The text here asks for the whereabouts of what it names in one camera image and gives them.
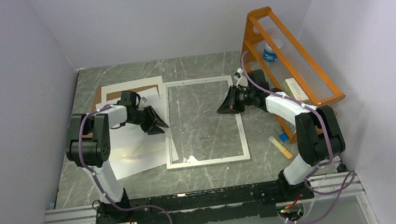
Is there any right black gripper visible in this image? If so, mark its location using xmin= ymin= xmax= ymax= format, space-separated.
xmin=214 ymin=82 xmax=257 ymax=116

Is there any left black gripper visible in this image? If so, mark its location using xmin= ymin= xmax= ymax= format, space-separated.
xmin=127 ymin=104 xmax=169 ymax=137

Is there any white photo sheet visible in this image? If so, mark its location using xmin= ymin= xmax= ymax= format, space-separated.
xmin=92 ymin=85 xmax=168 ymax=180

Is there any clear glass pane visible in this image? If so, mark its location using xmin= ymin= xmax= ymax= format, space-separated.
xmin=165 ymin=78 xmax=245 ymax=164

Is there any white mat board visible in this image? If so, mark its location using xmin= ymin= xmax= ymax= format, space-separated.
xmin=96 ymin=76 xmax=167 ymax=109

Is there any silver picture frame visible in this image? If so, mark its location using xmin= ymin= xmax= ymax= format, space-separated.
xmin=157 ymin=73 xmax=252 ymax=171

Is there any brown backing board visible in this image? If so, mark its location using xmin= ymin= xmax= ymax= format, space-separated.
xmin=90 ymin=86 xmax=109 ymax=140

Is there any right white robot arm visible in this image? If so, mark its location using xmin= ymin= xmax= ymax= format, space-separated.
xmin=216 ymin=85 xmax=346 ymax=200

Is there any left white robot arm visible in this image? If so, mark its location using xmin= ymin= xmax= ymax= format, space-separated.
xmin=66 ymin=104 xmax=168 ymax=222

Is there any yellow stick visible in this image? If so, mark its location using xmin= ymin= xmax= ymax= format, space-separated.
xmin=268 ymin=136 xmax=293 ymax=160

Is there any blue capped tube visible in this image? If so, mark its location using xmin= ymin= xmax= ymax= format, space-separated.
xmin=277 ymin=130 xmax=289 ymax=142

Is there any blue white can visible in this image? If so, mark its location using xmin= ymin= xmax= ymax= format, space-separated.
xmin=262 ymin=43 xmax=278 ymax=62

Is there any cream yellow box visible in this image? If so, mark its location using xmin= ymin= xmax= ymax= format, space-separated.
xmin=282 ymin=78 xmax=310 ymax=104

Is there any orange wooden shelf rack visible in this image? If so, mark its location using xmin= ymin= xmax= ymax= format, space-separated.
xmin=234 ymin=0 xmax=351 ymax=150

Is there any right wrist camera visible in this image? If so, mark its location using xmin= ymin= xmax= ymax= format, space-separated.
xmin=234 ymin=68 xmax=270 ymax=90

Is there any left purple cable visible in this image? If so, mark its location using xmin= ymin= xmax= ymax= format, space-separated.
xmin=72 ymin=99 xmax=173 ymax=224

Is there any purple cable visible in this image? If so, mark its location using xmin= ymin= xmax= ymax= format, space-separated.
xmin=239 ymin=39 xmax=362 ymax=224
xmin=72 ymin=99 xmax=173 ymax=224

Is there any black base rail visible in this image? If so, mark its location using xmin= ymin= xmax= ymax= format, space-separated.
xmin=97 ymin=179 xmax=314 ymax=224

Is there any aluminium extrusion rail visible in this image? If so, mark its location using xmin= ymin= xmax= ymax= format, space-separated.
xmin=43 ymin=172 xmax=380 ymax=224

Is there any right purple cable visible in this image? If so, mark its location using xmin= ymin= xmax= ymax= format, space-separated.
xmin=239 ymin=39 xmax=362 ymax=224

